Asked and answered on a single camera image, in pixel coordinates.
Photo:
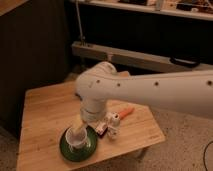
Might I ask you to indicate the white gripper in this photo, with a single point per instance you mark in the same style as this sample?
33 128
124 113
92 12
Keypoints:
91 111

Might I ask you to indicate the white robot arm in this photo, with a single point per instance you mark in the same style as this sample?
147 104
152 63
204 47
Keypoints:
189 92

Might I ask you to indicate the white cup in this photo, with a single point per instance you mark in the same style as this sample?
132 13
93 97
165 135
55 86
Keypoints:
76 140

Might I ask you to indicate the white red box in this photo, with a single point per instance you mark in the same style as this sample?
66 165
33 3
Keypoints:
102 125

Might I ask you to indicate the green round plate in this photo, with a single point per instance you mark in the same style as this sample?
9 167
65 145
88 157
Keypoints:
78 155

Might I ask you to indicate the wooden table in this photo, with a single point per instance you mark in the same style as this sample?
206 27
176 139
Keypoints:
49 111

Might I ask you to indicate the orange carrot toy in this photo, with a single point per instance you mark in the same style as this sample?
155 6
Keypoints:
125 112

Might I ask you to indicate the grey metal shelf beam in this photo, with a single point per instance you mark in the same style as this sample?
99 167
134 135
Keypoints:
131 58

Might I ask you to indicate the vertical metal pole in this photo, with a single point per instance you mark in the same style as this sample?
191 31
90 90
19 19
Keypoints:
82 38

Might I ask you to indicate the upper white shelf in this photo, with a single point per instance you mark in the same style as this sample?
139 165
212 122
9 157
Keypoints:
155 9

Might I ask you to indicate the black handle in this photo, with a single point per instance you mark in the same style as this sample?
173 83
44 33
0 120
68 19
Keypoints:
185 64

